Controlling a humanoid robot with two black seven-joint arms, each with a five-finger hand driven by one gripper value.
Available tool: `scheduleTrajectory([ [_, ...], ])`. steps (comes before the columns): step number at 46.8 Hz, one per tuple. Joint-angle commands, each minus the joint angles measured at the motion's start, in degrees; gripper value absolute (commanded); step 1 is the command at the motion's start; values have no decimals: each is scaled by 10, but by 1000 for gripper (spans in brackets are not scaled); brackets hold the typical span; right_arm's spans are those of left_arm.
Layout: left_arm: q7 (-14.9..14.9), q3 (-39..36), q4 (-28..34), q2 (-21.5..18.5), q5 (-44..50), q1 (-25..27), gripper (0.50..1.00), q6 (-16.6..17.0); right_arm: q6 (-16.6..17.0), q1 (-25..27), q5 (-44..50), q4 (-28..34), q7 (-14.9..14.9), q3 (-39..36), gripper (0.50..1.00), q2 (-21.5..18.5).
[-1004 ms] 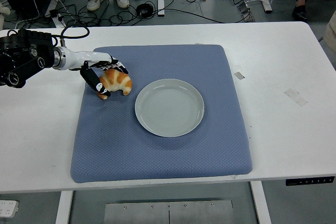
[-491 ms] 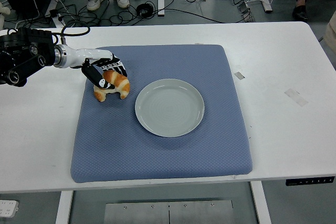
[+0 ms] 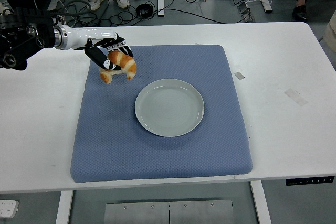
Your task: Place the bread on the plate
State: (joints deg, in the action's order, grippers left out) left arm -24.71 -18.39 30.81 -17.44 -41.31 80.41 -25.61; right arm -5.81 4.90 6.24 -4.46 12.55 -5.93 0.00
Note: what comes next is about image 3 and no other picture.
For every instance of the white power strip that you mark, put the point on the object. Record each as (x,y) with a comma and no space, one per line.
(8,208)

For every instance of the small grey tape piece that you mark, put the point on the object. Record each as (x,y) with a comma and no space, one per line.
(239,75)

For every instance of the large grey tape piece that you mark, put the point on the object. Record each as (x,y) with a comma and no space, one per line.
(296,97)

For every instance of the croissant bread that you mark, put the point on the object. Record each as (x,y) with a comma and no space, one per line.
(128,64)

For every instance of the blue quilted mat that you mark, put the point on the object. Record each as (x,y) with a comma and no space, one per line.
(162,155)

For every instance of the white table leg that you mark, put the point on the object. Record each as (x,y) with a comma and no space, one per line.
(261,203)
(64,208)

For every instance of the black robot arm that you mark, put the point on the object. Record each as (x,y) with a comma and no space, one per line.
(29,35)

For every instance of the beige cloth object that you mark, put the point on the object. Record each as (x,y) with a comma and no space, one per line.
(331,32)

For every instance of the pale grey round plate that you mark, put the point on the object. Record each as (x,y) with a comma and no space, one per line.
(169,107)

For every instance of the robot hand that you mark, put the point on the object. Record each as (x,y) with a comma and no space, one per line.
(89,36)

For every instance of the black desk control panel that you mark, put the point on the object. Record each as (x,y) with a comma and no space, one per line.
(309,181)

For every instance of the grey foot pedal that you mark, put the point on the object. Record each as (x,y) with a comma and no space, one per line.
(245,10)

